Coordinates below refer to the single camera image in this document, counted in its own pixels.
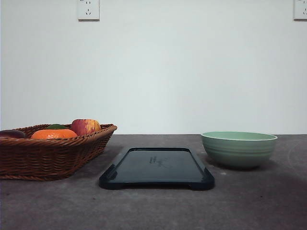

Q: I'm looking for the red yellow apple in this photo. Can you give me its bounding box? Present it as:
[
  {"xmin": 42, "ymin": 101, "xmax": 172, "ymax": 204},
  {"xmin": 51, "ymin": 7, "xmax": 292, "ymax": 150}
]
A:
[{"xmin": 71, "ymin": 119, "xmax": 101, "ymax": 136}]

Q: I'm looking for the white wall socket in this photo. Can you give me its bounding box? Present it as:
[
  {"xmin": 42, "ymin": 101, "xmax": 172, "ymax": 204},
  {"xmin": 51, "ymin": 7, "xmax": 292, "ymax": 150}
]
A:
[
  {"xmin": 77, "ymin": 0, "xmax": 100, "ymax": 23},
  {"xmin": 292, "ymin": 0, "xmax": 307, "ymax": 23}
]

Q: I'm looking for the dark purple fruit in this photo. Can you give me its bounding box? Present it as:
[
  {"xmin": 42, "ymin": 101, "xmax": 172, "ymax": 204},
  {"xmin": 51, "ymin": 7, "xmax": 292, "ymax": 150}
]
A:
[{"xmin": 0, "ymin": 130, "xmax": 25, "ymax": 138}]

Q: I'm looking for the light green ceramic bowl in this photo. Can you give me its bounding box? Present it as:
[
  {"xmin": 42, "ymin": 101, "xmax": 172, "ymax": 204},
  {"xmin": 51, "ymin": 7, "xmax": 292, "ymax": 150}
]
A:
[{"xmin": 201, "ymin": 131, "xmax": 278, "ymax": 168}]

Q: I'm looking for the white wall socket left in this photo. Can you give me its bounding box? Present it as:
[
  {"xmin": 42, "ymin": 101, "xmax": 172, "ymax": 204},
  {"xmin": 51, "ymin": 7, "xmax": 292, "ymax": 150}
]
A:
[{"xmin": 77, "ymin": 0, "xmax": 100, "ymax": 23}]

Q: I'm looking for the white wall socket right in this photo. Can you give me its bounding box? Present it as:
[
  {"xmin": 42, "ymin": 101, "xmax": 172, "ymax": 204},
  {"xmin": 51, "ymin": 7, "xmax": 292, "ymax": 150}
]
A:
[{"xmin": 292, "ymin": 0, "xmax": 307, "ymax": 23}]

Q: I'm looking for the orange tangerine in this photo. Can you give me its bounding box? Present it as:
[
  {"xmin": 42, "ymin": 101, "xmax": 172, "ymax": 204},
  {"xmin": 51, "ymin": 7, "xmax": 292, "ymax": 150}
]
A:
[{"xmin": 31, "ymin": 129, "xmax": 78, "ymax": 139}]

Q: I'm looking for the dark green fruit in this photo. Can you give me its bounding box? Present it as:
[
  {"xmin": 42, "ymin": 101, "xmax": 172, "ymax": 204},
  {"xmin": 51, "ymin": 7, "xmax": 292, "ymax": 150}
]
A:
[{"xmin": 46, "ymin": 124, "xmax": 67, "ymax": 129}]

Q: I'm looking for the brown wicker basket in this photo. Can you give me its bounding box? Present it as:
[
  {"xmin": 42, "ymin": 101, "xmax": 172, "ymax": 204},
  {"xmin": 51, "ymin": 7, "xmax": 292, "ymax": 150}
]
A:
[{"xmin": 0, "ymin": 124, "xmax": 117, "ymax": 181}]

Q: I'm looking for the dark blue rectangular tray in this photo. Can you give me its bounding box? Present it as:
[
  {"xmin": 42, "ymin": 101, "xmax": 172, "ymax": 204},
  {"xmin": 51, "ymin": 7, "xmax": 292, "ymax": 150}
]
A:
[{"xmin": 99, "ymin": 148, "xmax": 215, "ymax": 190}]

